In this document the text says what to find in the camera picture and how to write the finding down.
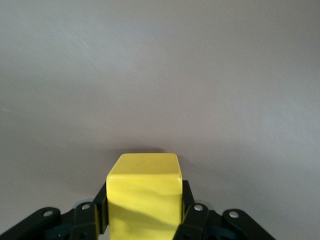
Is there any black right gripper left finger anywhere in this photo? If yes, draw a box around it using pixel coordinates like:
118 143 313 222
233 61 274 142
0 181 110 240

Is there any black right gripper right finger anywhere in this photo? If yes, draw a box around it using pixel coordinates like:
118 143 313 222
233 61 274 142
172 179 276 240

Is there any brown paper table cover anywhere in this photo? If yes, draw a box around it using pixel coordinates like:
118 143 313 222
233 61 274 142
0 0 320 240

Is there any yellow wooden block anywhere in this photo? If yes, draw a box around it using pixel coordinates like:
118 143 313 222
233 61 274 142
105 152 184 240

